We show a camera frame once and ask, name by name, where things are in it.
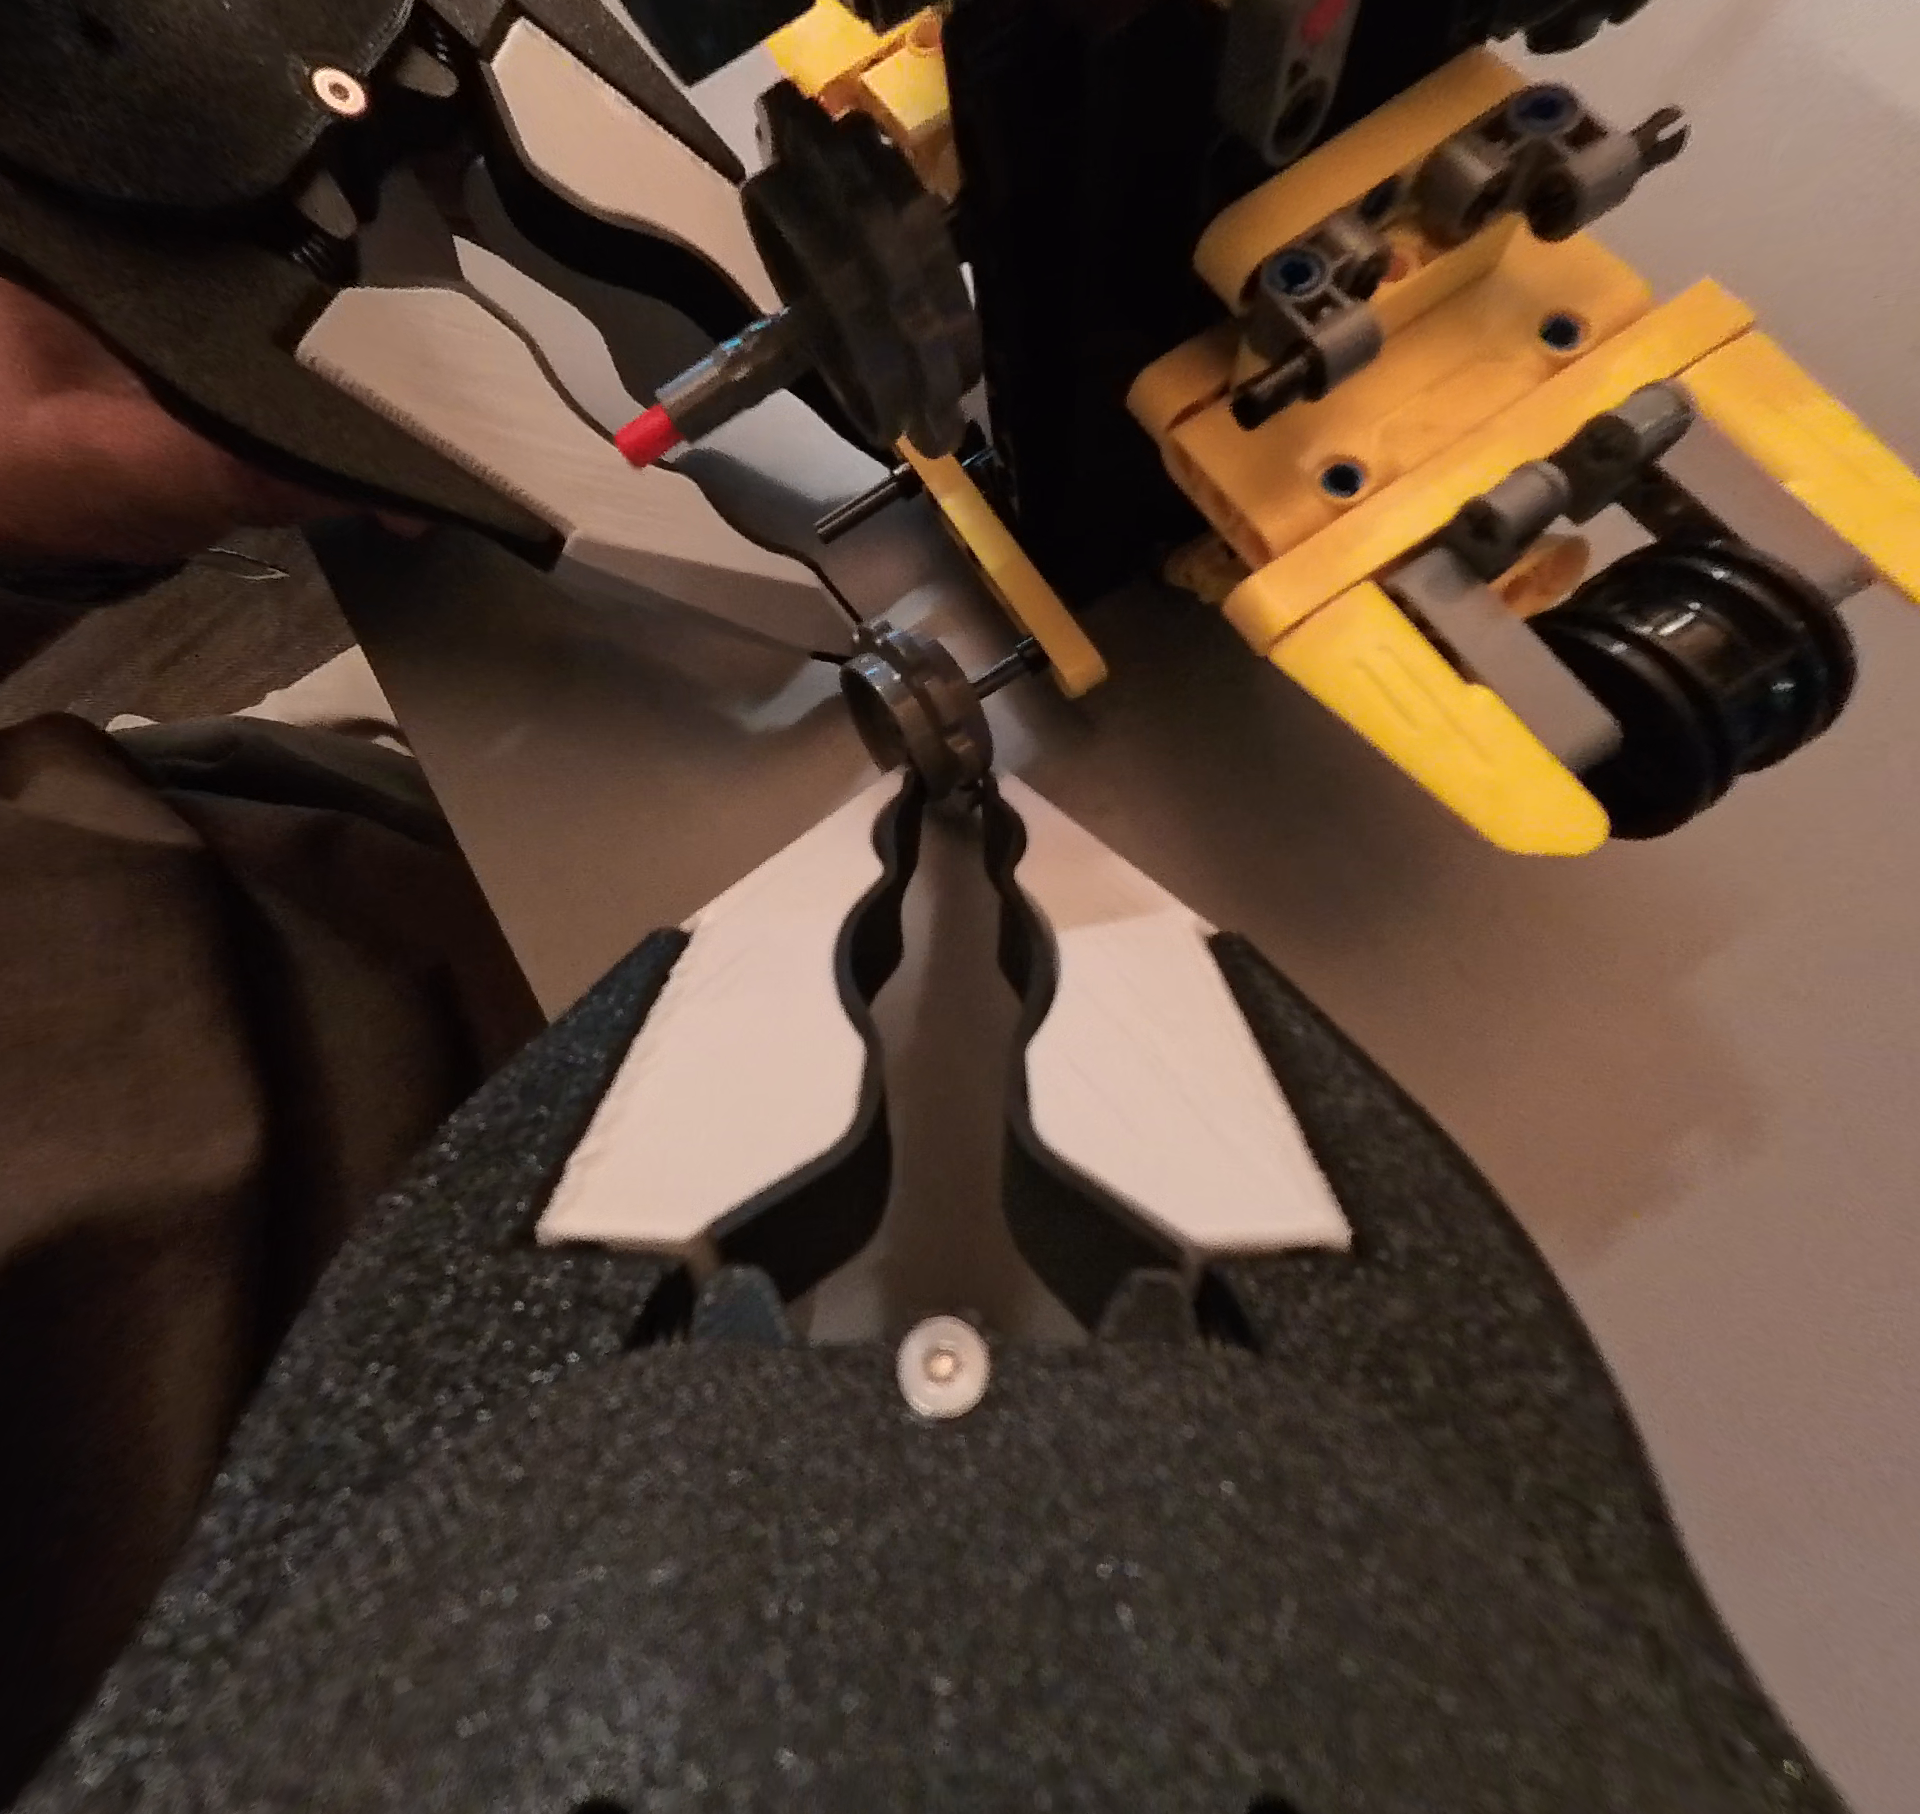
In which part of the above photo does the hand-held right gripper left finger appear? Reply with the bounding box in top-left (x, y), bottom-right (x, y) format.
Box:
top-left (532, 772), bottom-right (923, 1344)

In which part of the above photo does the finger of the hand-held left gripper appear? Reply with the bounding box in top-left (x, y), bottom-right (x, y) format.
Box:
top-left (457, 10), bottom-right (795, 390)
top-left (293, 281), bottom-right (864, 668)

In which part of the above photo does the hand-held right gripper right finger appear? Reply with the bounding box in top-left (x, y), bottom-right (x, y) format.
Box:
top-left (958, 772), bottom-right (1351, 1344)

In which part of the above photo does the grey round toothed brick ring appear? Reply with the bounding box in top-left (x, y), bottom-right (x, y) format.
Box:
top-left (838, 625), bottom-right (994, 803)

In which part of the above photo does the yellow brick beam with pins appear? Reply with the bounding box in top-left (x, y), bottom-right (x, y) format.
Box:
top-left (817, 427), bottom-right (1110, 698)

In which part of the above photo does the yellow toy brick vehicle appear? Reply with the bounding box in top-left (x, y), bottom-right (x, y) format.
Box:
top-left (561, 0), bottom-right (1862, 856)

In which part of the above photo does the person's left hand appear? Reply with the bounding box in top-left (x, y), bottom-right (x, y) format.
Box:
top-left (0, 276), bottom-right (428, 562)

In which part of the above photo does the person's brown clothing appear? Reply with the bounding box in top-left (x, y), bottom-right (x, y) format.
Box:
top-left (0, 711), bottom-right (550, 1786)

